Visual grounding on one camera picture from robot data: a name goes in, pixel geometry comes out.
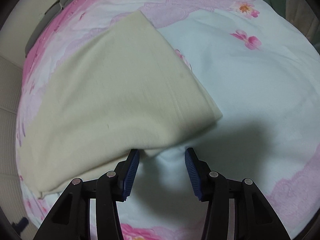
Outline cream pants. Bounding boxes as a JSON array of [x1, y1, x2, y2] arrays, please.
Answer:
[[19, 10, 223, 200]]

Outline dark blue object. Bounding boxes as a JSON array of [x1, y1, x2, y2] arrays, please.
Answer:
[[11, 217, 29, 231]]

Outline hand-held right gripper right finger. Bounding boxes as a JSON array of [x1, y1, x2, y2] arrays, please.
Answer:
[[184, 148, 292, 240]]

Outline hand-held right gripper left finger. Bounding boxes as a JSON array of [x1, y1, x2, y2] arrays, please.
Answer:
[[34, 149, 140, 240]]

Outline pink floral blanket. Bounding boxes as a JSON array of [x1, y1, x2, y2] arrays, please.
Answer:
[[16, 0, 320, 240]]

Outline grey padded headboard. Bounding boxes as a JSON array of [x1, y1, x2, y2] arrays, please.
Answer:
[[25, 0, 73, 55]]

